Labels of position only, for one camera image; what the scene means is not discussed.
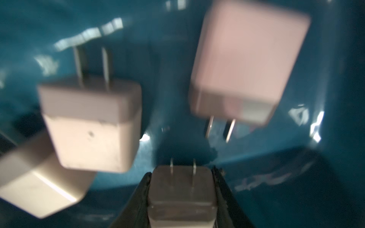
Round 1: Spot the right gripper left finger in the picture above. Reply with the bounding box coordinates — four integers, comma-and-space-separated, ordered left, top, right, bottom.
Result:
109, 172, 152, 228

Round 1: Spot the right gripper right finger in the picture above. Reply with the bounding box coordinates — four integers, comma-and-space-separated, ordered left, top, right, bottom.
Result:
212, 166, 255, 228

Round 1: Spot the pink plug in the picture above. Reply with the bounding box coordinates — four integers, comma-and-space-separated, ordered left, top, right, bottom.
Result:
147, 162, 218, 228
1, 130, 96, 219
189, 1, 311, 142
38, 47, 142, 173

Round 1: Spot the dark teal plastic tray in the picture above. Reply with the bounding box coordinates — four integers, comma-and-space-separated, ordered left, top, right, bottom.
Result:
1, 1, 365, 228

